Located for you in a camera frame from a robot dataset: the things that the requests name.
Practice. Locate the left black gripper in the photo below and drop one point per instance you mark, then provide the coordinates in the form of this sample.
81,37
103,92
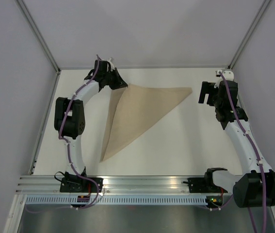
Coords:
119,83

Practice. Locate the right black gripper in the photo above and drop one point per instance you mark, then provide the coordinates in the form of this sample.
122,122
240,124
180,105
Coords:
207,88

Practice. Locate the beige cloth napkin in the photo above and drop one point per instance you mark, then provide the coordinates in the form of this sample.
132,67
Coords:
135,109

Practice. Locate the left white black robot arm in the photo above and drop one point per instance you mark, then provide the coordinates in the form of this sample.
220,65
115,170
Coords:
69,119

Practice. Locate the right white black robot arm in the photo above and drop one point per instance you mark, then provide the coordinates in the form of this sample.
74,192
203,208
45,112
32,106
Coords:
256,186

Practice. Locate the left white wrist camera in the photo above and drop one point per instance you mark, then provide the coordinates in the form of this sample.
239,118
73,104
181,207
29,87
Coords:
110,61

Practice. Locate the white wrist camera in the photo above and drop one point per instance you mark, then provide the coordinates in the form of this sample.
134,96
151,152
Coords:
227,73
110,61

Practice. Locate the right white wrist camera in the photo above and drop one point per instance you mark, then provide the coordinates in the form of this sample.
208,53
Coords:
227,73

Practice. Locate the right aluminium frame post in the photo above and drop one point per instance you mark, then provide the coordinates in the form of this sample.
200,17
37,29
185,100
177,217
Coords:
250,31

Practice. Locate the aluminium frame post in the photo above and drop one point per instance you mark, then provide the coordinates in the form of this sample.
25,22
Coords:
250,31
38,35

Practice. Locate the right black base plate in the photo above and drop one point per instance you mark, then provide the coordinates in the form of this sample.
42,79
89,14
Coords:
197,185

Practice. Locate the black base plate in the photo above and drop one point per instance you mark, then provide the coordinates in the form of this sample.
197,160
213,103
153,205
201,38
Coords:
197,185
78,185

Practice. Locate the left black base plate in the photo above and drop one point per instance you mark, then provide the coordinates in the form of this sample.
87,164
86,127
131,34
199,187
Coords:
78,185

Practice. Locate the left aluminium frame post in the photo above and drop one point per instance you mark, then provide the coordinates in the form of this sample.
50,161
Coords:
38,35

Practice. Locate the aluminium mounting rail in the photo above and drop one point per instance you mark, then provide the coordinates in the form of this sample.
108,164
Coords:
114,185

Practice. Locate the white slotted cable duct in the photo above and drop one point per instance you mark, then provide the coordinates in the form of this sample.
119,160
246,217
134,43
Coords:
119,200

